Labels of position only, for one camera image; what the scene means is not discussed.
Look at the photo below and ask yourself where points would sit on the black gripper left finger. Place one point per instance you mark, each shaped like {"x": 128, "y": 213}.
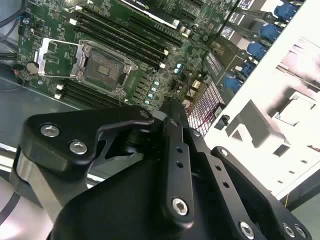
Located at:
{"x": 62, "y": 140}

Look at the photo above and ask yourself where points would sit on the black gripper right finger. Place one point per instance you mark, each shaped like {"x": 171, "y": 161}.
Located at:
{"x": 250, "y": 200}

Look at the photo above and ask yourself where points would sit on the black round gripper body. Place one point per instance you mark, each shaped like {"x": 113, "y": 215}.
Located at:
{"x": 120, "y": 212}

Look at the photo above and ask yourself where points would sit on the metal socket cover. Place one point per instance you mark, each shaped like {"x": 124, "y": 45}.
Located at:
{"x": 78, "y": 59}

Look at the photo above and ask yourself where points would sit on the silver CPU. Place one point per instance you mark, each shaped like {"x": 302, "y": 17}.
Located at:
{"x": 295, "y": 110}

